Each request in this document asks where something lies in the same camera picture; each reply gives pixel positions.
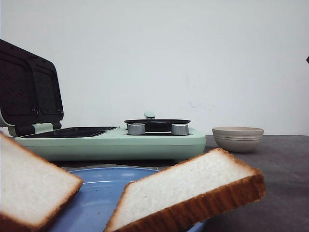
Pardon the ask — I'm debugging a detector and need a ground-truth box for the black frying pan green handle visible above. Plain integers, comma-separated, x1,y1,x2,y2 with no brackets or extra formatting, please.
124,111,191,132

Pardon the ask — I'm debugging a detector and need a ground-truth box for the blue round plate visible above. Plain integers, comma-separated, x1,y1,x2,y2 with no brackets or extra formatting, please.
49,168,207,232

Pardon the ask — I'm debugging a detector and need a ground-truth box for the silver control knob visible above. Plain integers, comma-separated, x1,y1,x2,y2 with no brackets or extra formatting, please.
171,123,189,136
127,123,145,135

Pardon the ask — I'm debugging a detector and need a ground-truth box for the mint green sandwich maker lid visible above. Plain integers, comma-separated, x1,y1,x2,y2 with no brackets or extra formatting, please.
0,40,64,137

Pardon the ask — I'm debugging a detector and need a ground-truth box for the silver left control knob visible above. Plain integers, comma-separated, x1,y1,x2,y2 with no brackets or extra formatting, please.
127,123,145,135

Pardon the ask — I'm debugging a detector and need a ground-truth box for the mint green breakfast maker base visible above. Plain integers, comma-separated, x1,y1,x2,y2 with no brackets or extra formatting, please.
8,123,206,161

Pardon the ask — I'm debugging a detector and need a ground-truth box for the white bread slice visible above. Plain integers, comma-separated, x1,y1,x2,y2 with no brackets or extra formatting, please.
0,133,83,232
105,148,266,232

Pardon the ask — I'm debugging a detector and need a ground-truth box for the beige ribbed ceramic bowl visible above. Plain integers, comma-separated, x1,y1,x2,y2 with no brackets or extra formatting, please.
212,127,264,153

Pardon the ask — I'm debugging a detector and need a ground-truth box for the silver right control knob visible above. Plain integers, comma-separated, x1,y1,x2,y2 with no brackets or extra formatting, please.
171,123,189,136

